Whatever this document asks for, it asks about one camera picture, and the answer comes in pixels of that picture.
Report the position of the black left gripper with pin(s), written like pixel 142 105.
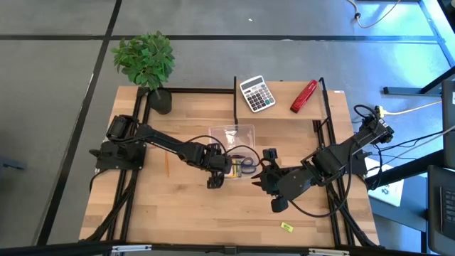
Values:
pixel 218 163

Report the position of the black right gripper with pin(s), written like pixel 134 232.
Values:
pixel 288 181

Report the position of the orange pencil with pink eraser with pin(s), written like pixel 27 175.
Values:
pixel 166 163

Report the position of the small yellow eraser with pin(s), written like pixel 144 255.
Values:
pixel 287 227

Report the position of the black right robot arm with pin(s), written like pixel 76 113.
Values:
pixel 341 156

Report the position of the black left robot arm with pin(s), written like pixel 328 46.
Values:
pixel 167 142

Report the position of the clear plastic box with lid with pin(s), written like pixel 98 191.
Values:
pixel 234 135

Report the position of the raised wooden shelf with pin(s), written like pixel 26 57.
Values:
pixel 284 106

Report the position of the white desk calculator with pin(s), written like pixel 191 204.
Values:
pixel 257 94

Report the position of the black plant pot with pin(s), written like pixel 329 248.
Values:
pixel 160 103

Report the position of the red stapler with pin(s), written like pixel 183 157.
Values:
pixel 304 96

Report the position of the green artificial plant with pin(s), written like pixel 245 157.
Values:
pixel 145 60

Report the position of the white paper sheet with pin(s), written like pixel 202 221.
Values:
pixel 387 192

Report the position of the black crossbar with silver brackets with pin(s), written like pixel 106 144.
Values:
pixel 71 249

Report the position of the black keyboard device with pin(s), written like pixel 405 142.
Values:
pixel 444 213

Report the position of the dark computer monitor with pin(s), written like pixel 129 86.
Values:
pixel 449 124

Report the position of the black aluminium table frame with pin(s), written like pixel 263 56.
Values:
pixel 185 90

